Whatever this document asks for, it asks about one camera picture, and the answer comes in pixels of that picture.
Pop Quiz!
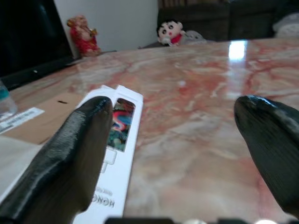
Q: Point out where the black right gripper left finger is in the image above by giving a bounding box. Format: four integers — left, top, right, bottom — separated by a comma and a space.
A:
0, 96, 114, 224

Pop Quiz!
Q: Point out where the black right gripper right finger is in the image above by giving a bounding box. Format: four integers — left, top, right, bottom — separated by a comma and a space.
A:
234, 94, 299, 217

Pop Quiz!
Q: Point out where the white carton with picture window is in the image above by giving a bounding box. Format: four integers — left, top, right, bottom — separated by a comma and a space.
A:
71, 84, 144, 224

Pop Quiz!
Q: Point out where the white paper sheet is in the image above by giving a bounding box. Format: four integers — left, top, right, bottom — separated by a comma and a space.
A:
0, 135, 44, 201

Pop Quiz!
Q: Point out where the brown cardboard envelope with label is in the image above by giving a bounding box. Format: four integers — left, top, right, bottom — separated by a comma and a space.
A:
0, 92, 82, 145

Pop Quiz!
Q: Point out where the clear plastic bottle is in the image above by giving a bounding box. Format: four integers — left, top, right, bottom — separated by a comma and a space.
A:
0, 79, 18, 117

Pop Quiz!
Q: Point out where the white knitted pillow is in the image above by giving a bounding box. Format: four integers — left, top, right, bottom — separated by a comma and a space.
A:
272, 13, 299, 39

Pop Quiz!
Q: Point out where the grey patterned cushion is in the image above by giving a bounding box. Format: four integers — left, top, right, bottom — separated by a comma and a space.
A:
182, 30, 207, 45

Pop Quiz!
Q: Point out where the red and gold figurine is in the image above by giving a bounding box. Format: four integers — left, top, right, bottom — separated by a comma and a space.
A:
67, 15, 102, 57

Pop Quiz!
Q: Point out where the black television screen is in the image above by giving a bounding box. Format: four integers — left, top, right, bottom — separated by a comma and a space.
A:
0, 0, 78, 91

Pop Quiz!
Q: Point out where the dark brown sofa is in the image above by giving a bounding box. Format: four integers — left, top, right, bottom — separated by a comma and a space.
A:
157, 0, 299, 42

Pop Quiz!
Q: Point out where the cartoon boy plush doll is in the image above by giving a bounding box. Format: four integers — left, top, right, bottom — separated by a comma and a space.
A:
156, 19, 186, 47

